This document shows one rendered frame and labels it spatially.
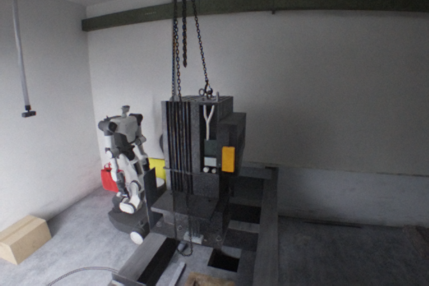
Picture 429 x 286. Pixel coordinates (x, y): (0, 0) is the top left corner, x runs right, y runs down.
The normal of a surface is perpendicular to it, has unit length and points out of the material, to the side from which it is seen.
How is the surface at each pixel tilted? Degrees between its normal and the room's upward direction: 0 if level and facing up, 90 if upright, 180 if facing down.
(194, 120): 90
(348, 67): 90
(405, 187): 90
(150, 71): 90
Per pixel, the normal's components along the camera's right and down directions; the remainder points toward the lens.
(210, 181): -0.27, 0.22
